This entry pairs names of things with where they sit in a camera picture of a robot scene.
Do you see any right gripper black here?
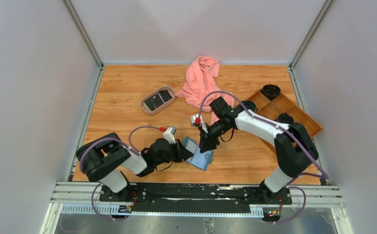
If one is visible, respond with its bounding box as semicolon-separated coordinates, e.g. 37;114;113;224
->
198;118;231;154

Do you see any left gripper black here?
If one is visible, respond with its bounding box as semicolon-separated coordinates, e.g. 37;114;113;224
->
154;138;194;166

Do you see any blue leather card holder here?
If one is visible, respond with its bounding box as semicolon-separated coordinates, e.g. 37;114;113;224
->
182;136;214;171

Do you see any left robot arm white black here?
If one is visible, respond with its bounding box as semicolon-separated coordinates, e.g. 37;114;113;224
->
75;133;194;201

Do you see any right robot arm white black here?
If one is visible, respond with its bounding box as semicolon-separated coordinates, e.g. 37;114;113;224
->
190;97;318;204

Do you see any black card left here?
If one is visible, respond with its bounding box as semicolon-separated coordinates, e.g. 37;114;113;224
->
143;95;163;111

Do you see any black card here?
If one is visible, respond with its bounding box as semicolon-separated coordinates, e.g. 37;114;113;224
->
143;95;163;111
158;90;172;103

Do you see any black card right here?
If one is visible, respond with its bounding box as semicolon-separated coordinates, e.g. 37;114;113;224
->
158;90;172;103

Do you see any pink oval tray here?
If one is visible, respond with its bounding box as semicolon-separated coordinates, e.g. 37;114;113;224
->
139;86;176;116

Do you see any pink cloth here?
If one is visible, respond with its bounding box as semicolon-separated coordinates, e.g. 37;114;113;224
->
176;56;221;109

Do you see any wooden compartment tray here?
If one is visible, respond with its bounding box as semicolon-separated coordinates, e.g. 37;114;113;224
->
248;85;323;138

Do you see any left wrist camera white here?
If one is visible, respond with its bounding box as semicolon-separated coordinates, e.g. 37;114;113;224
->
163;126;177;144

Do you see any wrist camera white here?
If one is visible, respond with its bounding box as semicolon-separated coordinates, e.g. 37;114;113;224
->
163;126;177;144
190;114;208;133

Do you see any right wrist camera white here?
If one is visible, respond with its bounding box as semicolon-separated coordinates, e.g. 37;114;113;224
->
190;114;208;133

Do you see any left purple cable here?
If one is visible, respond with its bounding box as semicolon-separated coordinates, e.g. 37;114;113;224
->
78;125;166;222

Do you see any purple cable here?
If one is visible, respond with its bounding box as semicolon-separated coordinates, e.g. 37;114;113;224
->
78;125;166;222
195;90;330;225

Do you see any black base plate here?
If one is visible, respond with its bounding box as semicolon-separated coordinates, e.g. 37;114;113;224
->
98;182;292;214

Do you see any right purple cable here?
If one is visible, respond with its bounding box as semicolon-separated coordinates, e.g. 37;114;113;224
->
195;90;330;225

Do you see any aluminium rail frame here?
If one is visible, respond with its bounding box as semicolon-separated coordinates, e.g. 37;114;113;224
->
40;181;354;234

